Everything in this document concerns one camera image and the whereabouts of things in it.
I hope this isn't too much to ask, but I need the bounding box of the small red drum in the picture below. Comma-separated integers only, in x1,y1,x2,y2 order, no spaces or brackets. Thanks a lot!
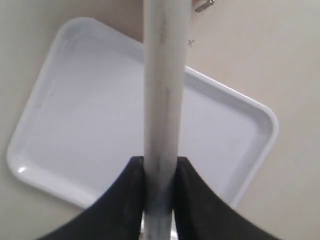
191,0,215,13

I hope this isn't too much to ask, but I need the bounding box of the white wooden drumstick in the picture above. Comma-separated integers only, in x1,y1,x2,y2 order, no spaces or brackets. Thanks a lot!
143,0,192,240

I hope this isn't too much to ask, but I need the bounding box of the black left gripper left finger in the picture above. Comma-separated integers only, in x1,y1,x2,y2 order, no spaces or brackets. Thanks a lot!
42,156,145,240

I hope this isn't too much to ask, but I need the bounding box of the white plastic tray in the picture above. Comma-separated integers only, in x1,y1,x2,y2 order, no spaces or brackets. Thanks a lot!
7,17,279,208

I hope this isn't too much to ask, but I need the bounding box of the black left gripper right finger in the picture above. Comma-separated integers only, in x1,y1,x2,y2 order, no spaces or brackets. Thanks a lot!
173,157,275,240

